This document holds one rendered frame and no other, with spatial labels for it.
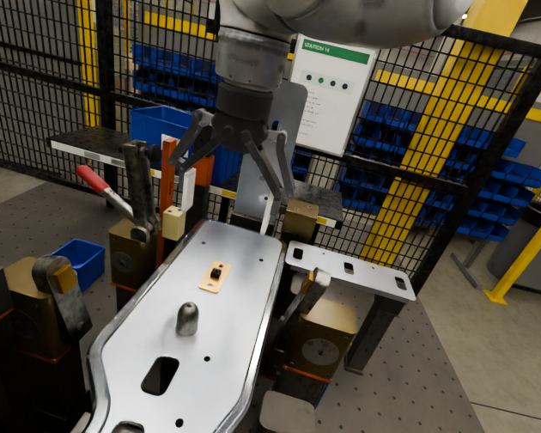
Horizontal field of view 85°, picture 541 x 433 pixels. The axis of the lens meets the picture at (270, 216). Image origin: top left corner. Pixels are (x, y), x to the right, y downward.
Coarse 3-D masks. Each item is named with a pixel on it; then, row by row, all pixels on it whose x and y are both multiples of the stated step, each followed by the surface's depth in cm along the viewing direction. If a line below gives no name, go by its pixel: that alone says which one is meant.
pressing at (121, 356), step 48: (192, 240) 64; (240, 240) 68; (144, 288) 49; (192, 288) 52; (240, 288) 54; (144, 336) 42; (192, 336) 44; (240, 336) 45; (96, 384) 35; (192, 384) 38; (240, 384) 39; (96, 432) 31; (144, 432) 32; (192, 432) 33
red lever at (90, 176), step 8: (80, 168) 50; (88, 168) 51; (80, 176) 50; (88, 176) 50; (96, 176) 51; (88, 184) 51; (96, 184) 50; (104, 184) 51; (104, 192) 51; (112, 192) 52; (112, 200) 51; (120, 200) 52; (120, 208) 52; (128, 208) 52; (128, 216) 52
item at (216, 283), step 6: (216, 264) 58; (222, 264) 59; (228, 264) 59; (210, 270) 56; (222, 270) 57; (228, 270) 58; (204, 276) 55; (210, 276) 55; (216, 276) 55; (222, 276) 56; (204, 282) 53; (210, 282) 54; (216, 282) 54; (222, 282) 54; (204, 288) 52; (210, 288) 52; (216, 288) 53
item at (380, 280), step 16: (288, 256) 66; (304, 256) 68; (320, 256) 69; (336, 256) 71; (304, 272) 64; (336, 272) 65; (368, 272) 68; (384, 272) 69; (400, 272) 71; (368, 288) 63; (384, 288) 64
